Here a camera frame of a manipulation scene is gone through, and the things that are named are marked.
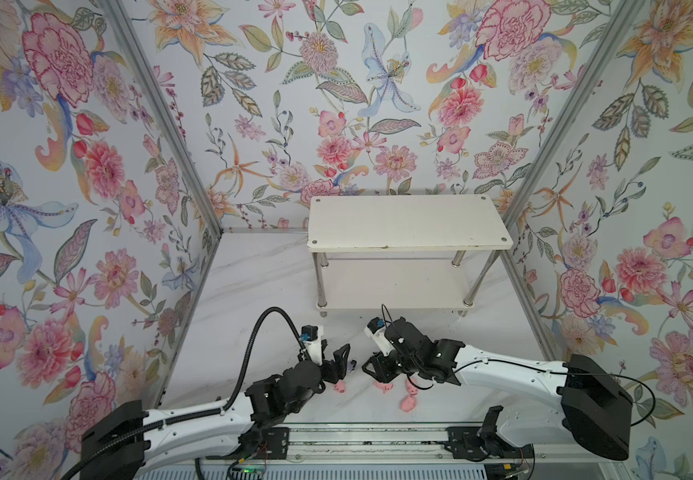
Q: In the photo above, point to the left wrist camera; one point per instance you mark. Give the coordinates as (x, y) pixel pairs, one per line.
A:
(312, 337)

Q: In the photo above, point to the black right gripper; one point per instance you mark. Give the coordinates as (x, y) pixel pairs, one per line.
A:
(387, 363)

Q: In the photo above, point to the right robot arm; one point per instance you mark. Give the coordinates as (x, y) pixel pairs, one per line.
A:
(578, 399)

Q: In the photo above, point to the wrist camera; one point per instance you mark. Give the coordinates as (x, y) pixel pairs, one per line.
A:
(376, 330)
(312, 337)

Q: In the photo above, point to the pink pig toy centre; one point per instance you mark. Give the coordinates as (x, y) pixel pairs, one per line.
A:
(384, 387)

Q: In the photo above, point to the pink pig toy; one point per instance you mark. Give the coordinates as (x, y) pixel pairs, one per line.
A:
(384, 387)
(340, 387)
(408, 403)
(411, 389)

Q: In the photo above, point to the aluminium corner post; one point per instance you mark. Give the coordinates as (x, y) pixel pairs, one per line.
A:
(118, 18)
(618, 26)

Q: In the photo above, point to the white two-tier shelf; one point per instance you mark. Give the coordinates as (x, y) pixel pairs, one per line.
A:
(403, 252)

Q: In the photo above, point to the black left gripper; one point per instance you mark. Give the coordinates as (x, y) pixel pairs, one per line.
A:
(330, 367)

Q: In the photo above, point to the pink pig toy right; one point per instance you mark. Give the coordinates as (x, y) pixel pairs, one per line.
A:
(411, 389)

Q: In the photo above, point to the aluminium corner post left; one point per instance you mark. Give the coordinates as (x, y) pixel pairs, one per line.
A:
(118, 18)

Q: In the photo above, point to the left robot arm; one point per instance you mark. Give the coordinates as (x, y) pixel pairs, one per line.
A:
(131, 441)

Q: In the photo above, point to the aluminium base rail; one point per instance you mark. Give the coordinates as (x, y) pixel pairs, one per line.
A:
(341, 442)

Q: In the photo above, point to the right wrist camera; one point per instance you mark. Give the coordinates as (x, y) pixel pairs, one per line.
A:
(376, 330)

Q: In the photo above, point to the pink pig toy near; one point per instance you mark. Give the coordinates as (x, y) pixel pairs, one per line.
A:
(408, 403)

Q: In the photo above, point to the pink pig toy left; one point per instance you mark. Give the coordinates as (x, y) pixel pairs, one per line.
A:
(340, 387)

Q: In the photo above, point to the aluminium corner post right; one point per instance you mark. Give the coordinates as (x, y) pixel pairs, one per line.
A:
(618, 26)

